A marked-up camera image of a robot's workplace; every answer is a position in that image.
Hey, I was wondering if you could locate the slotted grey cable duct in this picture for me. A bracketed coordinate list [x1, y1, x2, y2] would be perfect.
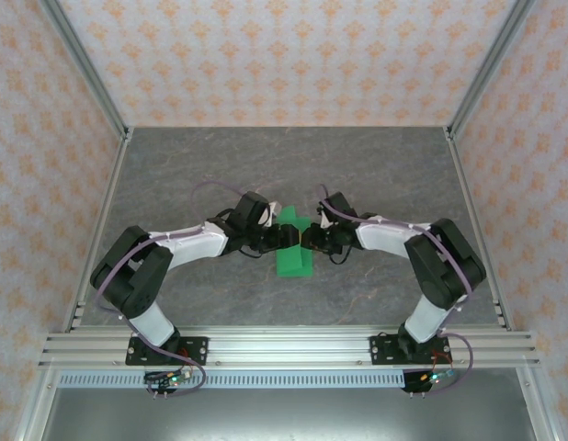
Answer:
[57, 370, 455, 390]

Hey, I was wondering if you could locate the aluminium mounting beam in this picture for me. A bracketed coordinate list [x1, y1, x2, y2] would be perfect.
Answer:
[38, 326, 541, 368]

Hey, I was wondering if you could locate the aluminium frame post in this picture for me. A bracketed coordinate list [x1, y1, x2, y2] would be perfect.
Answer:
[444, 0, 538, 139]
[38, 0, 131, 141]

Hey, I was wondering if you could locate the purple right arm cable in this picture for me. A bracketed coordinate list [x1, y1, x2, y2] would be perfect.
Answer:
[314, 183, 474, 397]

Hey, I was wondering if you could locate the right controller board with LEDs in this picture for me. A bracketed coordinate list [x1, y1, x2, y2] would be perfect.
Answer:
[416, 368, 456, 388]

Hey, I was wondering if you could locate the aluminium lower frame leg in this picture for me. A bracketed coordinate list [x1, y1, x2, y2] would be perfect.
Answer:
[513, 367, 557, 441]
[13, 367, 60, 441]

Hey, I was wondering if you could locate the grey metal lower panel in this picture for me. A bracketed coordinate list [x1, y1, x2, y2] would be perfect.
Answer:
[39, 388, 538, 441]

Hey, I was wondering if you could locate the green and yellow paper sheet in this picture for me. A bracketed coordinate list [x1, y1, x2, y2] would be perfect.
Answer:
[274, 205, 315, 279]

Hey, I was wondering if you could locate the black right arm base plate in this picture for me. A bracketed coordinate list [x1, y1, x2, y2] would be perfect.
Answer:
[369, 334, 452, 368]

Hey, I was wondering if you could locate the aluminium table side rail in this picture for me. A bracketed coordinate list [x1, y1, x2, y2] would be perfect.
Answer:
[443, 127, 515, 333]
[61, 128, 134, 333]

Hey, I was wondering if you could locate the left controller board with LEDs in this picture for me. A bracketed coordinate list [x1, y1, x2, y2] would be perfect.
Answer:
[143, 369, 193, 388]

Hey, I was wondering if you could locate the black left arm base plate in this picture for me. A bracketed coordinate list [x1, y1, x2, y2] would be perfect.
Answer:
[126, 336, 210, 368]

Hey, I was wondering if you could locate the controller board with leds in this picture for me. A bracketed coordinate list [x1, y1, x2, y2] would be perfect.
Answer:
[416, 368, 456, 388]
[143, 369, 193, 388]

